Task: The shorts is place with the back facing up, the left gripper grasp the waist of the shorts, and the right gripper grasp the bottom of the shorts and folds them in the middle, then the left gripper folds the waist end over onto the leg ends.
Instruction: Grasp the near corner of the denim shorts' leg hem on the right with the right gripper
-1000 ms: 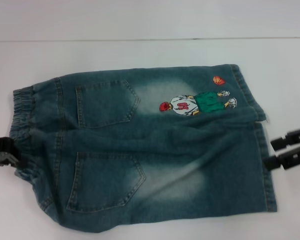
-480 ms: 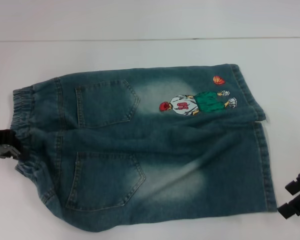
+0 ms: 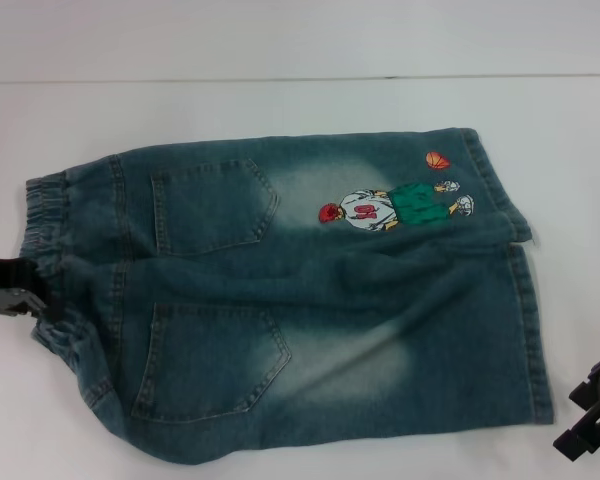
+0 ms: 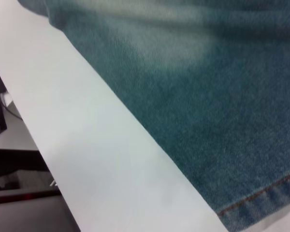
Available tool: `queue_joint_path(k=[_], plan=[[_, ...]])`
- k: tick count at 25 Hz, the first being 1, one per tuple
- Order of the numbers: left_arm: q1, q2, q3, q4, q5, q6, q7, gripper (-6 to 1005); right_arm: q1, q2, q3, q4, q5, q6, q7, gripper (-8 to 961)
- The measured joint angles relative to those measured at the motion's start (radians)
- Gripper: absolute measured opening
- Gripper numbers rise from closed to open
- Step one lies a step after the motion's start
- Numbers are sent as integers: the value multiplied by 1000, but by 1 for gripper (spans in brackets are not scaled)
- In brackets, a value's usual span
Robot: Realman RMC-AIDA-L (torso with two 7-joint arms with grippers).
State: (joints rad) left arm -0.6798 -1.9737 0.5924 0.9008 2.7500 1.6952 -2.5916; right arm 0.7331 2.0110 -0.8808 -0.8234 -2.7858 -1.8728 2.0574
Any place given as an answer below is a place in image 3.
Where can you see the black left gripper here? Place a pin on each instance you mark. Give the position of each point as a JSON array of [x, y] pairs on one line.
[[5, 302]]

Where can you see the blue denim shorts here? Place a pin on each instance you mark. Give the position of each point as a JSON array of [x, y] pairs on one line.
[[300, 285]]

